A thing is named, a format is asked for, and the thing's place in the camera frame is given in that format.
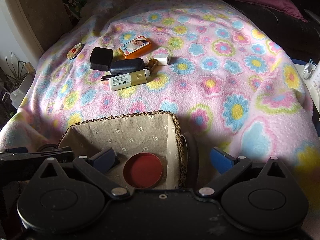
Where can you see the potted aloe plant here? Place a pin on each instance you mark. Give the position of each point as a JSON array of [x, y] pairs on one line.
[[18, 71]]

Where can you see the white usb charger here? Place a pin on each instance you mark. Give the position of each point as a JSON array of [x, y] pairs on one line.
[[163, 59]]

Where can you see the oval yellow tin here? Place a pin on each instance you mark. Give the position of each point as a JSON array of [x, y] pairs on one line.
[[74, 51]]

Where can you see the black square box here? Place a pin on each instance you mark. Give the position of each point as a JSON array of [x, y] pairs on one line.
[[101, 59]]

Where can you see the orange toothpaste tin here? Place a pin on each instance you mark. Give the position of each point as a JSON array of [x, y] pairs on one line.
[[136, 47]]

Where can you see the floral fleece blanket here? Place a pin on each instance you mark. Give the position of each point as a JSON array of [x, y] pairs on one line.
[[228, 83]]

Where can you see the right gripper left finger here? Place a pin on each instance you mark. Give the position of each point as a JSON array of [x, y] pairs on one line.
[[94, 168]]

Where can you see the white and gold tube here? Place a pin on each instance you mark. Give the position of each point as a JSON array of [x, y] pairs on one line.
[[128, 80]]

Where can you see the round maroon compact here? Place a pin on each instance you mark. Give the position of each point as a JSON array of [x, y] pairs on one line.
[[143, 171]]

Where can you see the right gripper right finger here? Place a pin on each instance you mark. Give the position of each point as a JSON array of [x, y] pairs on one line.
[[230, 169]]

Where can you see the small amber bottle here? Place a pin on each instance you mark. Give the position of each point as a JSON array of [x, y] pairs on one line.
[[150, 66]]

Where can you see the woven basket with fabric liner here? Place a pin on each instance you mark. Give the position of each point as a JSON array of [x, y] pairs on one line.
[[157, 132]]

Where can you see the white squeeze bottle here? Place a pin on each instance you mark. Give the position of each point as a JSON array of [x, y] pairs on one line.
[[16, 97]]

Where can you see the dark blue glasses case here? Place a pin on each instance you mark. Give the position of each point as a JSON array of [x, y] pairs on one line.
[[126, 66]]

